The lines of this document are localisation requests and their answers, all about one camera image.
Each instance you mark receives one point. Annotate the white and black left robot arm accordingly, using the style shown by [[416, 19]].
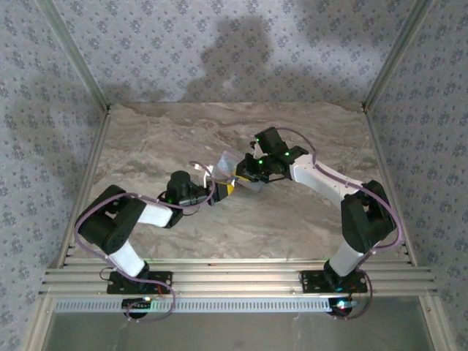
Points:
[[109, 226]]

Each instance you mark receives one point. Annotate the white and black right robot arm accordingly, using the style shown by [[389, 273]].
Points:
[[321, 179]]

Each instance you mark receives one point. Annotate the black controller board with LED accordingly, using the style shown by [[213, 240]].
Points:
[[137, 304], [342, 305]]

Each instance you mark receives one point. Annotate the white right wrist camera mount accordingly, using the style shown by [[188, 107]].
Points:
[[258, 148]]

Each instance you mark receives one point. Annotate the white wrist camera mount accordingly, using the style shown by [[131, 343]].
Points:
[[258, 148], [209, 175]]

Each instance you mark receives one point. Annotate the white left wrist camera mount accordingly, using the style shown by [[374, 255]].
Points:
[[209, 175]]

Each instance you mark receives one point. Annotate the aluminium mounting rail beam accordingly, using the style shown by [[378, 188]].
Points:
[[234, 278]]

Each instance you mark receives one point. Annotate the aluminium table edge rail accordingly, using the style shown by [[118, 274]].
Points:
[[95, 153], [381, 153]]

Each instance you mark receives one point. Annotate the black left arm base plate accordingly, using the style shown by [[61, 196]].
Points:
[[161, 283]]

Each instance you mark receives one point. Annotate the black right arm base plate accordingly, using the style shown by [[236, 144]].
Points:
[[314, 283]]

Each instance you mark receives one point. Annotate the aluminium frame post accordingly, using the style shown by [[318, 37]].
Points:
[[75, 55], [398, 55]]

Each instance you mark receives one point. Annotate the short aluminium frame leg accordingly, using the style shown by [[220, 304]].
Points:
[[437, 325], [40, 325]]

